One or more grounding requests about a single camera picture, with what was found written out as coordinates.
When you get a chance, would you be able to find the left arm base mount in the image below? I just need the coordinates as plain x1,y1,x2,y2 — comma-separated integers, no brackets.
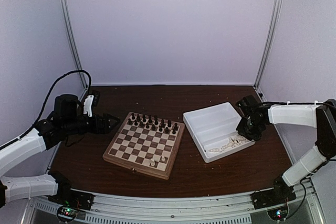
48,172,94,210

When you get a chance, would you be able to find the pile of white chess pieces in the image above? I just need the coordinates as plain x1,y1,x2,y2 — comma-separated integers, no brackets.
208,135,250,153

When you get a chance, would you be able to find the wooden chess board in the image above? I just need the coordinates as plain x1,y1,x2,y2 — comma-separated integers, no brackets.
103,112,185,180

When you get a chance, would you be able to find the front aluminium rail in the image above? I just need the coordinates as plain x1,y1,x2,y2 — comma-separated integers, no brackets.
23,179,321,224

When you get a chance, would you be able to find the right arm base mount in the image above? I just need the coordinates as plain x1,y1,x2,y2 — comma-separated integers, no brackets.
251,177,296,209

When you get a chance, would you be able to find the white plastic tray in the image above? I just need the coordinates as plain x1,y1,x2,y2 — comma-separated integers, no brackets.
183,102,255,163

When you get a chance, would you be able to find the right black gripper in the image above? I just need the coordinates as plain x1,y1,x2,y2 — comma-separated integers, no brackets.
236,117,263,141

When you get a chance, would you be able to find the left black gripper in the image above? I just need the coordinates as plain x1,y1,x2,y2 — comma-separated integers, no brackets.
63,112,120,135

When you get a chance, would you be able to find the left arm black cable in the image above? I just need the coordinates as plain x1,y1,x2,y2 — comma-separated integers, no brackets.
34,69,92,125

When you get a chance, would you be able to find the dark king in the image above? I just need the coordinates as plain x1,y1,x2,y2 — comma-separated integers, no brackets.
154,115,159,125

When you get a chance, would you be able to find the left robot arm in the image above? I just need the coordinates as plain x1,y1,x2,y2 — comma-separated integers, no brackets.
1,92,120,206

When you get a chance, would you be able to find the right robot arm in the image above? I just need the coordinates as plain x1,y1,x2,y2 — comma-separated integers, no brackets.
236,95,335,204

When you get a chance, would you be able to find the right aluminium frame post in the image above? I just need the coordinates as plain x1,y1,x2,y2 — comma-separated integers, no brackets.
254,0,283,90

